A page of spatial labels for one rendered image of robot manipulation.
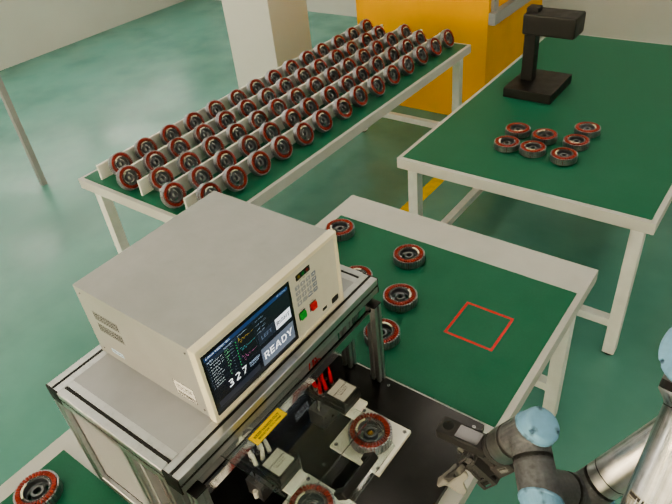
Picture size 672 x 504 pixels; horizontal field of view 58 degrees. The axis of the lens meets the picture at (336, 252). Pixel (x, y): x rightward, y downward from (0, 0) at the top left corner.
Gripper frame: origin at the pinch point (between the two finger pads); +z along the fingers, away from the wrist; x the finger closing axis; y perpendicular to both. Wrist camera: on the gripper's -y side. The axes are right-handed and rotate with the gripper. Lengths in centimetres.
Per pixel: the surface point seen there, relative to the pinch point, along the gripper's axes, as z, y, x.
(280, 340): -10.9, -46.5, -11.6
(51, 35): 391, -538, 291
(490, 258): 23, -21, 86
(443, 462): 8.1, 0.7, 4.5
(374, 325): 2.6, -34.1, 17.5
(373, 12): 129, -198, 323
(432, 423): 12.0, -6.2, 13.2
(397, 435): 13.6, -11.3, 4.4
